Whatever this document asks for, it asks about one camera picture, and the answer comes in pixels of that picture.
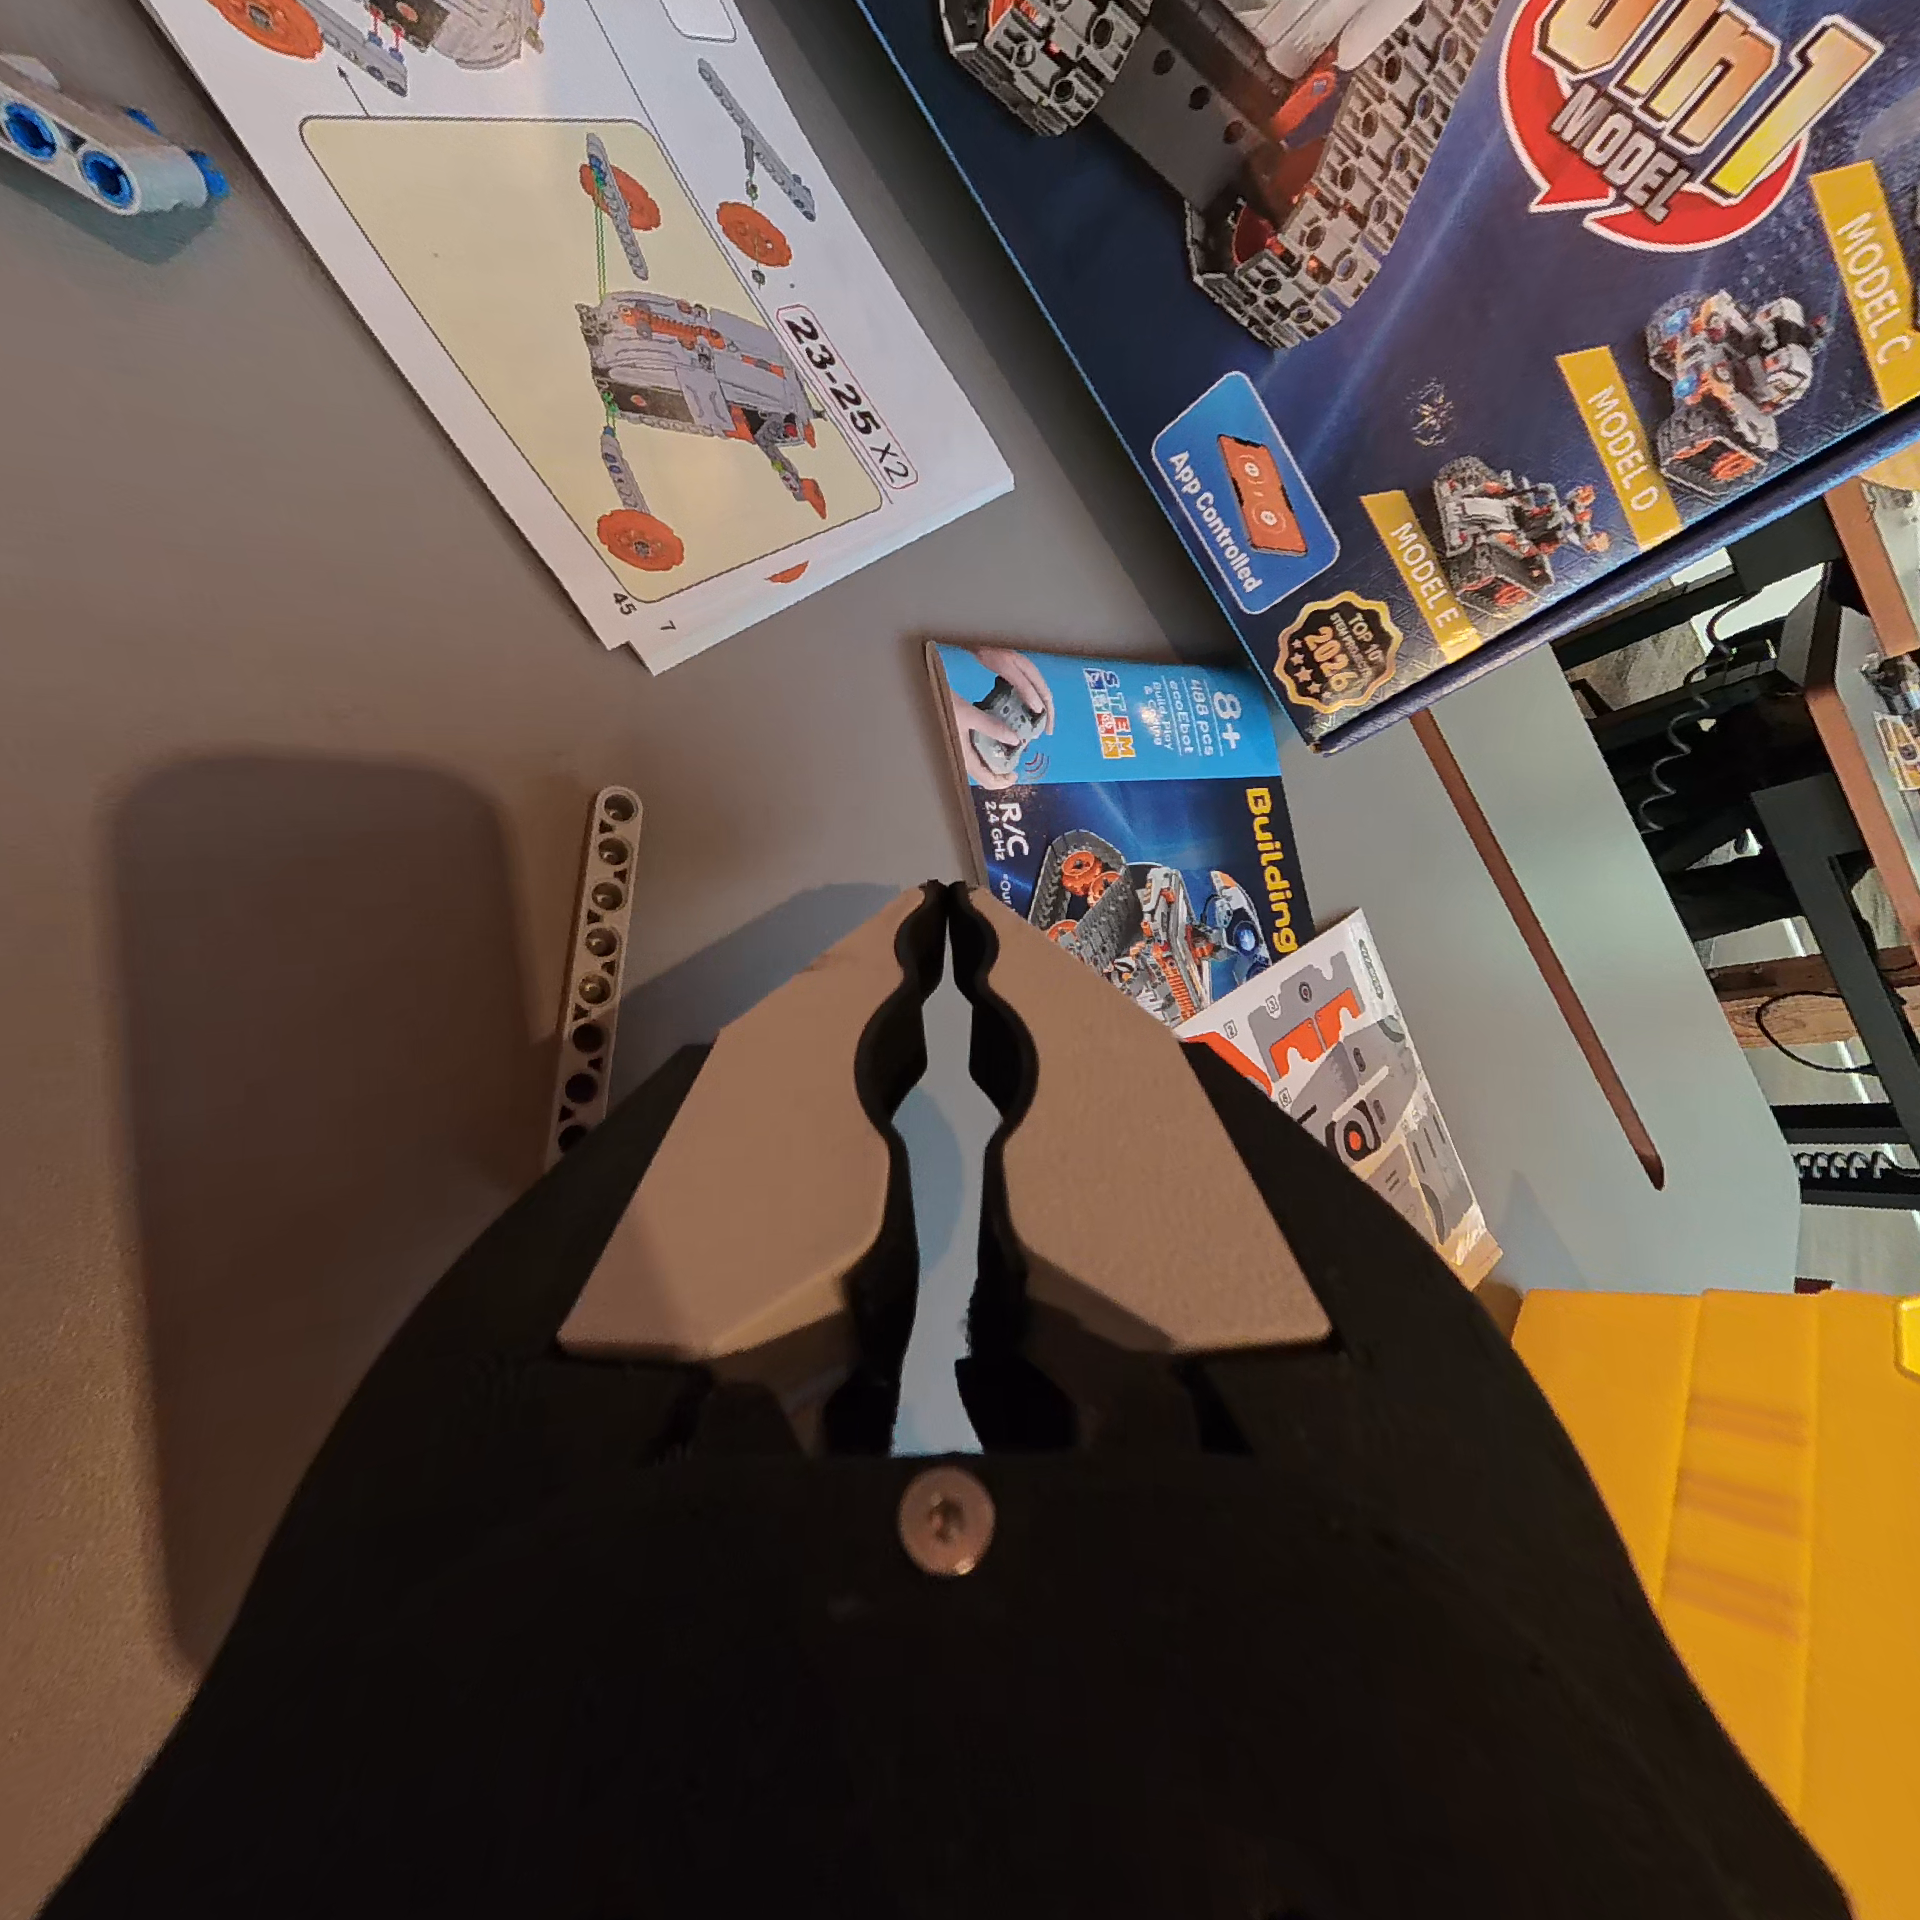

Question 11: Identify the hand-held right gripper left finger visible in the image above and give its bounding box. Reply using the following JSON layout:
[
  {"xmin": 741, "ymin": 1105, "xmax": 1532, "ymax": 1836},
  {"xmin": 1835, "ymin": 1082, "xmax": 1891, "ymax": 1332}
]
[{"xmin": 555, "ymin": 881, "xmax": 950, "ymax": 1456}]

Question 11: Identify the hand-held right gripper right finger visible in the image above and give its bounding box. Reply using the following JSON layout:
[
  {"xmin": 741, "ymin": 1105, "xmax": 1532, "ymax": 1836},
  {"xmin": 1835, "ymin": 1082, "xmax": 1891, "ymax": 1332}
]
[{"xmin": 948, "ymin": 881, "xmax": 1338, "ymax": 1456}]

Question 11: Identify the long grey holed beam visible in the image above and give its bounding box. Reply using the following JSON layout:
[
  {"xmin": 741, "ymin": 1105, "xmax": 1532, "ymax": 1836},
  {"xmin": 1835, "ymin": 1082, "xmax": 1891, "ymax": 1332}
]
[{"xmin": 543, "ymin": 783, "xmax": 647, "ymax": 1168}]

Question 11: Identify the grey desk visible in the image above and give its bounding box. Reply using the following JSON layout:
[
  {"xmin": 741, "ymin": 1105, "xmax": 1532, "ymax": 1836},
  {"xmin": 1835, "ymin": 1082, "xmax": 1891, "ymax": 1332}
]
[{"xmin": 0, "ymin": 0, "xmax": 1802, "ymax": 1920}]

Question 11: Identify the robot sticker sheet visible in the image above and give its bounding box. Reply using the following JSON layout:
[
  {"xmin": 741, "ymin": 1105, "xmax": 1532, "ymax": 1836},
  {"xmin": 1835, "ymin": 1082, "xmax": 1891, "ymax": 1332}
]
[{"xmin": 1177, "ymin": 906, "xmax": 1501, "ymax": 1280}]

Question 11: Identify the closed blue instruction booklet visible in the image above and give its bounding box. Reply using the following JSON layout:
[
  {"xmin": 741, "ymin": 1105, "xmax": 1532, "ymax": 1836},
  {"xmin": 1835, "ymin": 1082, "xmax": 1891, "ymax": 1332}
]
[{"xmin": 926, "ymin": 640, "xmax": 1318, "ymax": 1029}]

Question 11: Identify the yellow plastic bin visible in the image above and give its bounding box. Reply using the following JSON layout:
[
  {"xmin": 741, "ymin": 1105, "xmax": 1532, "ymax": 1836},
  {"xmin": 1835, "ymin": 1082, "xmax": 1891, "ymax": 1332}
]
[{"xmin": 1507, "ymin": 1286, "xmax": 1920, "ymax": 1920}]

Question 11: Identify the wooden plank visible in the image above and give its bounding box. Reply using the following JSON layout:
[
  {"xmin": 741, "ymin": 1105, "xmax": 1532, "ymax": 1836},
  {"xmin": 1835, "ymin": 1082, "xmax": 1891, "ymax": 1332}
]
[{"xmin": 1717, "ymin": 951, "xmax": 1920, "ymax": 1052}]

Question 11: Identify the brown-topped background table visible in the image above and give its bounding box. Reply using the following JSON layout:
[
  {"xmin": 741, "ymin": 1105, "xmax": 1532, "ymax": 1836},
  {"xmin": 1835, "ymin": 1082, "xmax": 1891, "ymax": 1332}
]
[{"xmin": 1551, "ymin": 480, "xmax": 1920, "ymax": 1186}]

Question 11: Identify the blue toy robot box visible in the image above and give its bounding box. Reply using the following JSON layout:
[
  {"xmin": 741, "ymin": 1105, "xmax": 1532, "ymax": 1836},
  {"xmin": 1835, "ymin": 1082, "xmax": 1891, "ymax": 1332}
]
[{"xmin": 854, "ymin": 0, "xmax": 1920, "ymax": 757}]

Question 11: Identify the open white instruction booklet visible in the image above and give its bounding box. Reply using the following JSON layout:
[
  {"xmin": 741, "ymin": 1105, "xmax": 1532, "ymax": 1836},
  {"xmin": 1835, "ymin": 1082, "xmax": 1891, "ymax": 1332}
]
[{"xmin": 135, "ymin": 0, "xmax": 1017, "ymax": 676}]

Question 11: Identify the grey beam with blue pins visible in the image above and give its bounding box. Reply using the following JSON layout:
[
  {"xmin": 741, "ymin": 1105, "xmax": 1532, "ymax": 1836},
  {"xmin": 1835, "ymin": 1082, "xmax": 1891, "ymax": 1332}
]
[{"xmin": 0, "ymin": 53, "xmax": 231, "ymax": 213}]

